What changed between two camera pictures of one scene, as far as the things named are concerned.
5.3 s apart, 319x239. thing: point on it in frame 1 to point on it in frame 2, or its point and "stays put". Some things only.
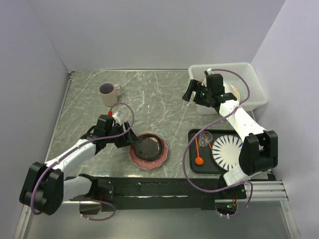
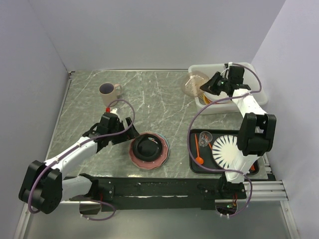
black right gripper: (195, 85) to (211, 85)
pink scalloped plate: (155, 163) stays put
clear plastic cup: (205, 138) stays put
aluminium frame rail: (267, 191) stays put
